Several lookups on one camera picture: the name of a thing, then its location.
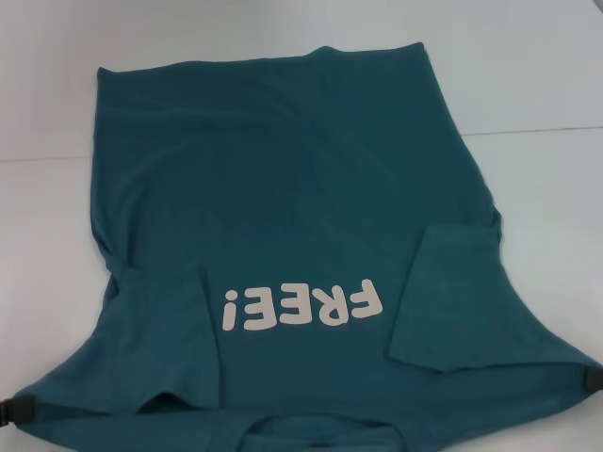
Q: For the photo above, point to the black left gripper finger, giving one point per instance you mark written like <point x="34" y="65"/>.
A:
<point x="21" y="409"/>

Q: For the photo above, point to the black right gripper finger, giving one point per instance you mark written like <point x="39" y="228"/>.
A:
<point x="596" y="379"/>

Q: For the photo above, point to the teal FREE print T-shirt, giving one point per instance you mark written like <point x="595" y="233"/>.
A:
<point x="282" y="188"/>

